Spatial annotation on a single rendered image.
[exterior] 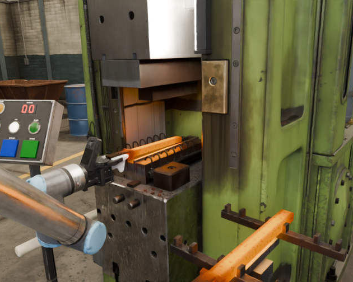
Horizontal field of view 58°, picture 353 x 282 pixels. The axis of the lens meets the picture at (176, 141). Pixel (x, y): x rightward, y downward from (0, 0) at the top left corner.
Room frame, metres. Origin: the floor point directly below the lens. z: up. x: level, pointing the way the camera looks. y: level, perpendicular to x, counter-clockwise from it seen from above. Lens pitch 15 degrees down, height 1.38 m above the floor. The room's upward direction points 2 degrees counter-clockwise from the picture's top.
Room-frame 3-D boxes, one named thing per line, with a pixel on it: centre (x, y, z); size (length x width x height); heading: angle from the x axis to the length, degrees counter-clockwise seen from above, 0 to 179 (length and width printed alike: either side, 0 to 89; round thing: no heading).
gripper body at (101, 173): (1.02, 0.28, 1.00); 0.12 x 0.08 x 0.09; 141
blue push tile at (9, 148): (1.33, 0.72, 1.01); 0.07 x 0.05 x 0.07; 77
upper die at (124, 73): (1.33, 0.07, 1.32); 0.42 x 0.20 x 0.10; 142
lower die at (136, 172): (1.33, 0.07, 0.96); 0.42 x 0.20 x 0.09; 142
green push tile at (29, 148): (1.31, 0.62, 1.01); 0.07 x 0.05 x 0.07; 77
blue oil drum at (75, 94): (5.88, 1.70, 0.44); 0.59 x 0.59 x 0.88
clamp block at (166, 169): (1.11, 0.02, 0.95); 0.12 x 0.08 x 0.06; 142
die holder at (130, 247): (1.31, 0.02, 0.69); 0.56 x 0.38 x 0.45; 142
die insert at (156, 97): (1.35, 0.02, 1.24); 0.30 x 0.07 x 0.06; 142
